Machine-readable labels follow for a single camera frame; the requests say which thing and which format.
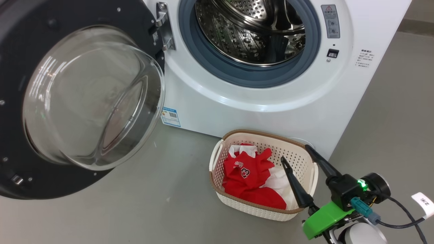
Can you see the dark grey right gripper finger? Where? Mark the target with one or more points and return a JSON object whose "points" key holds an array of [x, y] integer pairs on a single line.
{"points": [[298, 189], [322, 164]]}

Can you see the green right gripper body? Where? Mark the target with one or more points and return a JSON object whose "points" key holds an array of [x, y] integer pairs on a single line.
{"points": [[322, 220]]}

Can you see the white and red garment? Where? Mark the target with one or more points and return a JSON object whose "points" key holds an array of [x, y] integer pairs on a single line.
{"points": [[279, 181]]}

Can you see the red jersey with white print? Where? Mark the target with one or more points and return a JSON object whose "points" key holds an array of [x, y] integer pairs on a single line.
{"points": [[247, 176]]}

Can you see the black glass washing machine door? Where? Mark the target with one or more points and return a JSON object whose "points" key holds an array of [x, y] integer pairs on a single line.
{"points": [[84, 101]]}

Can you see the cream perforated laundry basket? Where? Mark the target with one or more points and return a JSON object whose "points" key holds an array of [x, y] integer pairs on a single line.
{"points": [[251, 210]]}

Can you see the white front-load washing machine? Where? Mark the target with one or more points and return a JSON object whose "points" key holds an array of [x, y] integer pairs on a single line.
{"points": [[257, 115]]}

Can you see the black door latch socket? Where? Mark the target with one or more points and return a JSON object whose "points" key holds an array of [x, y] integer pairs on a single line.
{"points": [[333, 53]]}

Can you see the grey rubber door gasket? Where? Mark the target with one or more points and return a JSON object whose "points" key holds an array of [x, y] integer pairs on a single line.
{"points": [[251, 77]]}

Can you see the silver door hinge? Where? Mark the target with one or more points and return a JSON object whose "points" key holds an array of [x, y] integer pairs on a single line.
{"points": [[166, 30]]}

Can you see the grey warning sticker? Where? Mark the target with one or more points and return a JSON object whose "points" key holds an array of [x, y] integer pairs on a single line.
{"points": [[330, 22]]}

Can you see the blue white energy label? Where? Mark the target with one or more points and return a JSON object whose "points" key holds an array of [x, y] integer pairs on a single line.
{"points": [[171, 117]]}

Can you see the steel perforated washer drum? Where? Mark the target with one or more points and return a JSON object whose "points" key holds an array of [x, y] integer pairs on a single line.
{"points": [[237, 34]]}

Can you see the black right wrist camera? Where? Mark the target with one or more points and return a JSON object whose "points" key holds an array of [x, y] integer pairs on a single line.
{"points": [[346, 191]]}

